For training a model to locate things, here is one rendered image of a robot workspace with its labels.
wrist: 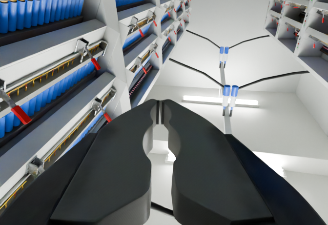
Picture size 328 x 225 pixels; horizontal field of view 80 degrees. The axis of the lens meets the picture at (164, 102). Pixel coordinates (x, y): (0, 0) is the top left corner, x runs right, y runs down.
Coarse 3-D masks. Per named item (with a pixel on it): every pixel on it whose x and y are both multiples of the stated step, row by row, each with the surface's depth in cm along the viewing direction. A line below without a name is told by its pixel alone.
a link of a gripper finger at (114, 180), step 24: (120, 120) 10; (144, 120) 10; (96, 144) 8; (120, 144) 8; (144, 144) 9; (96, 168) 7; (120, 168) 7; (144, 168) 7; (72, 192) 6; (96, 192) 6; (120, 192) 6; (144, 192) 6; (72, 216) 5; (96, 216) 5; (120, 216) 6; (144, 216) 7
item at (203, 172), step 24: (168, 120) 11; (192, 120) 10; (168, 144) 10; (192, 144) 8; (216, 144) 8; (192, 168) 7; (216, 168) 7; (240, 168) 7; (192, 192) 6; (216, 192) 6; (240, 192) 6; (192, 216) 6; (216, 216) 6; (240, 216) 6; (264, 216) 6
